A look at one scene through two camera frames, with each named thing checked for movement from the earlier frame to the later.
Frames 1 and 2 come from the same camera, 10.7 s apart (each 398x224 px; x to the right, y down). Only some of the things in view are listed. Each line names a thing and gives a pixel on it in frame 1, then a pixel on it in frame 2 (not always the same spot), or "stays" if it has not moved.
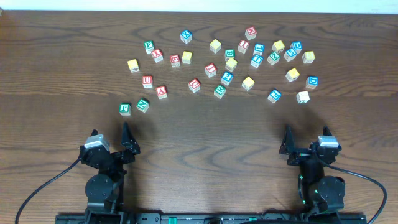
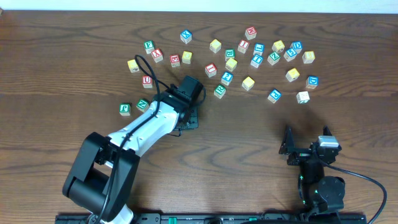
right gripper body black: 305,154 stays
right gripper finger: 288,145 stays
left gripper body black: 115,155 to 189,121
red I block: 211,70 stays
